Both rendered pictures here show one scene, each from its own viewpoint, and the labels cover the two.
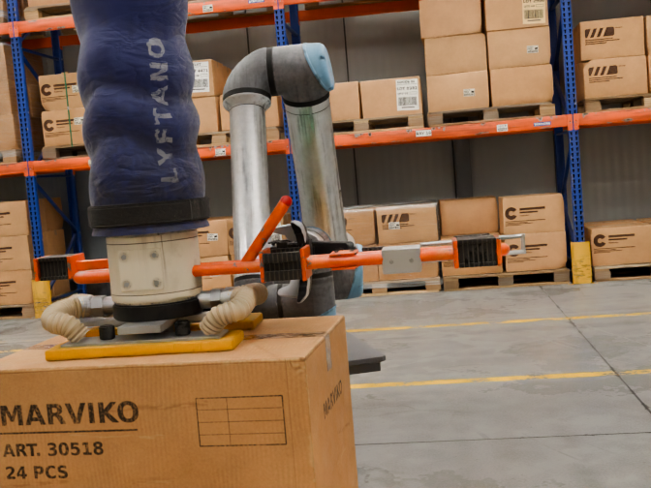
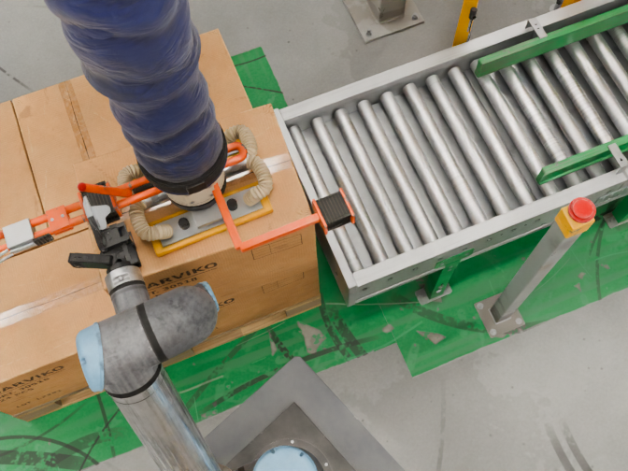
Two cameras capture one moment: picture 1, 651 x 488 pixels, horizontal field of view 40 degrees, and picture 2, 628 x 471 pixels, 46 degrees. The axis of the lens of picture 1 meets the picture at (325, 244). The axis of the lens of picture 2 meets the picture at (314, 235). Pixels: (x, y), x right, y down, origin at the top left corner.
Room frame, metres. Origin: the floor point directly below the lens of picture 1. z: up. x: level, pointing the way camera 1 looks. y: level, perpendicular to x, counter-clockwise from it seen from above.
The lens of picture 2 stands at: (2.62, 0.22, 2.81)
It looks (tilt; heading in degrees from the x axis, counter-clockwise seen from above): 69 degrees down; 154
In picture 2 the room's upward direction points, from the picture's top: 4 degrees counter-clockwise
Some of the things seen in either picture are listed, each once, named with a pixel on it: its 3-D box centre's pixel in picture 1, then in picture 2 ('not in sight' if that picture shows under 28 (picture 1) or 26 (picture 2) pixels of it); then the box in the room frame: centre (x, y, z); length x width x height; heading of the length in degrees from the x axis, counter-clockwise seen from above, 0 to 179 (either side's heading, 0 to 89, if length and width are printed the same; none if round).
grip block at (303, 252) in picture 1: (286, 263); (100, 205); (1.65, 0.08, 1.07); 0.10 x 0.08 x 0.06; 173
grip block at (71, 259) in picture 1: (60, 266); (333, 211); (1.97, 0.59, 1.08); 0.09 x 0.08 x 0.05; 173
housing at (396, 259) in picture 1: (401, 259); (21, 235); (1.62, -0.14, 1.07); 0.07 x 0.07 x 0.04; 83
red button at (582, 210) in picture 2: not in sight; (580, 211); (2.28, 1.16, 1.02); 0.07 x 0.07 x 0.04
